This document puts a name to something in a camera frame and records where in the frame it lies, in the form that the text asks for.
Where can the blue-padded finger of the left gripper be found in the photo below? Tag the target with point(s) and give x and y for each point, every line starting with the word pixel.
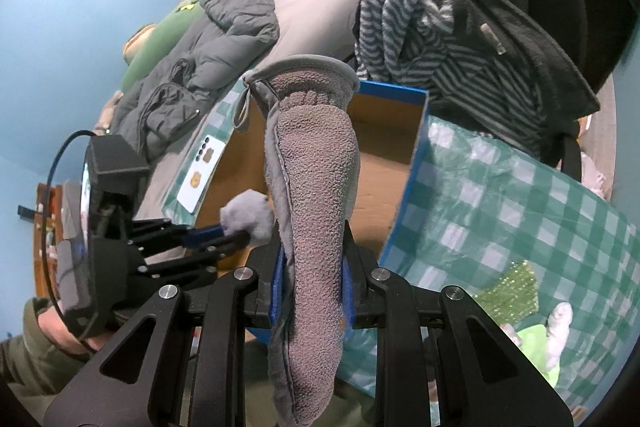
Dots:
pixel 197 238
pixel 196 259

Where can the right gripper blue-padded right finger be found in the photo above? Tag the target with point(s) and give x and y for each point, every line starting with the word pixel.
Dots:
pixel 348 304

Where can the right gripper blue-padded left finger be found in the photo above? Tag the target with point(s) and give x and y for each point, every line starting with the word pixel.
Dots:
pixel 276 289

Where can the light grey sock ball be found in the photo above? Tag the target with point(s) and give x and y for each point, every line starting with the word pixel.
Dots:
pixel 248 212

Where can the green glitter cloth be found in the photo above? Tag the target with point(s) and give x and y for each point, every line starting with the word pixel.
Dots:
pixel 513 297

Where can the lime green microfiber cloth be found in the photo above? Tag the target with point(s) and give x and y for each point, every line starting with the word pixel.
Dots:
pixel 533 342

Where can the person's left hand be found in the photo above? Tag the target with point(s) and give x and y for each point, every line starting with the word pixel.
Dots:
pixel 55 330

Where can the white smartphone with stickers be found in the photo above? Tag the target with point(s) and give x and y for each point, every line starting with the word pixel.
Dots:
pixel 200 171

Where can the blue cardboard box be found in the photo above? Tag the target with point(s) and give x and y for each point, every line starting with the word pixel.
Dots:
pixel 385 118

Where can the green checkered tablecloth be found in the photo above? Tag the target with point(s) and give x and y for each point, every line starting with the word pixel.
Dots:
pixel 472 207

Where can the green plush pillow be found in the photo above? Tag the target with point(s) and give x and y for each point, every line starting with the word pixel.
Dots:
pixel 151 43

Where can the grey puffer jacket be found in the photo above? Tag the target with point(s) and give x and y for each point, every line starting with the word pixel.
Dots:
pixel 180 90

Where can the striped grey sweater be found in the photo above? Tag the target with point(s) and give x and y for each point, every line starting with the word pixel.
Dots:
pixel 413 42

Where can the white bed duvet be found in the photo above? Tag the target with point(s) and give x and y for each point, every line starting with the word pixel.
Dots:
pixel 306 27

